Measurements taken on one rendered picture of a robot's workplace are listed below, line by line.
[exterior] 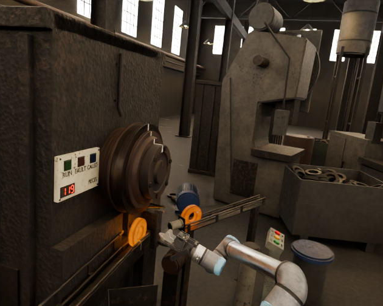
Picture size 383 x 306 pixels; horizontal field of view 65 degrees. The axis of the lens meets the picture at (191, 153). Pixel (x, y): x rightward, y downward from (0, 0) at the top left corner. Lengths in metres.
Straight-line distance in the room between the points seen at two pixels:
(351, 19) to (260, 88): 6.40
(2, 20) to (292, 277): 1.41
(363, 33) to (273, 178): 6.73
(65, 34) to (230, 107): 3.18
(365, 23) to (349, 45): 0.67
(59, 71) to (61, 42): 0.10
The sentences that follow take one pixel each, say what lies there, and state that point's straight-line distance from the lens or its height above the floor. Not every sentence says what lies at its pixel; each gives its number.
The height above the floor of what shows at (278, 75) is 1.83.
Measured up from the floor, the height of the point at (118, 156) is 1.21.
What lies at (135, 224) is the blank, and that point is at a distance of 1.69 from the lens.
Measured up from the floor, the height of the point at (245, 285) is 0.25.
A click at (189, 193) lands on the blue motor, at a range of 3.72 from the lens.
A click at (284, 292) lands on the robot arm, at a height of 0.83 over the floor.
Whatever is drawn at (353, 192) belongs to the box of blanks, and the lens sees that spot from 3.63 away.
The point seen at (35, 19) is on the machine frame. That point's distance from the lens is 1.23.
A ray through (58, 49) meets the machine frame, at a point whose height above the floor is 1.63.
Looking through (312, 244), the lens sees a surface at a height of 0.43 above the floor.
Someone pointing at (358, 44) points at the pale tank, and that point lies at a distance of 9.99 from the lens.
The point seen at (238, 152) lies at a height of 0.79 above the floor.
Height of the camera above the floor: 1.53
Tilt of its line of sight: 11 degrees down
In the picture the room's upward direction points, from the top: 6 degrees clockwise
